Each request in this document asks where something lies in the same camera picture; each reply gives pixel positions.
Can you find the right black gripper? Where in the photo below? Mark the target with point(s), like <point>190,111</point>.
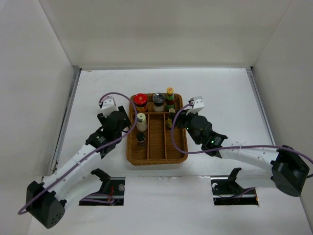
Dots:
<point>182,116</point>

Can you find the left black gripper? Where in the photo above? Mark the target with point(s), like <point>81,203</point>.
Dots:
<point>102,118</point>

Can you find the beige cap dark bottle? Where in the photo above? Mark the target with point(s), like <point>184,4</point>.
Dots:
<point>170,118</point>

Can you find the yellow cap ketchup bottle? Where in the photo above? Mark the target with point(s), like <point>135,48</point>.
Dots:
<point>170,98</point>

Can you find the green lid white shaker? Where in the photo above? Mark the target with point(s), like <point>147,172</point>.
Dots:
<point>141,122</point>

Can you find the black cap pepper bottle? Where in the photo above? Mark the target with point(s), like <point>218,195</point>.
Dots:
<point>140,137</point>

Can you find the clear cap salt grinder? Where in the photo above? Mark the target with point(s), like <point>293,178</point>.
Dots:
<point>158,100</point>

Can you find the red lid sauce jar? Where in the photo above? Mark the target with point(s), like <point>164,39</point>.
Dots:
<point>140,101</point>

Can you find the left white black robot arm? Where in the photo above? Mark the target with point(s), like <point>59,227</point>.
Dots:
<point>47,201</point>

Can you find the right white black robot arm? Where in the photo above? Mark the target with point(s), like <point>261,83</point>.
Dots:
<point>279,167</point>

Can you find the brown wicker tray basket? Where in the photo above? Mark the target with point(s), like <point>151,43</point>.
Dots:
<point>158,148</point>

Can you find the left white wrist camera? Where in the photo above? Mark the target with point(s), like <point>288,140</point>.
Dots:
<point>107,105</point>

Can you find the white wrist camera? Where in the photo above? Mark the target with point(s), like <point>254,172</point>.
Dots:
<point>196,104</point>
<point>107,105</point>

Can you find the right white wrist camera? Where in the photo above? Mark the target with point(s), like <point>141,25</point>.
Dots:
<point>196,104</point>

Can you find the left aluminium table rail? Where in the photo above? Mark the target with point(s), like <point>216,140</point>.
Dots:
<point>60,140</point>

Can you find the aluminium table rail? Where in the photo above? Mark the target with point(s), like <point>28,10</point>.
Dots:
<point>60,140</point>
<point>259,104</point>

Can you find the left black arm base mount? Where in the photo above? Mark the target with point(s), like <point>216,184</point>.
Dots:
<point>111,190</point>

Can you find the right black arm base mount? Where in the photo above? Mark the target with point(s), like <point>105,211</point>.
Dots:
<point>226,192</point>

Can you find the right aluminium table rail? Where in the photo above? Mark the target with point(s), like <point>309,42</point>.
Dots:
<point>259,104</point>

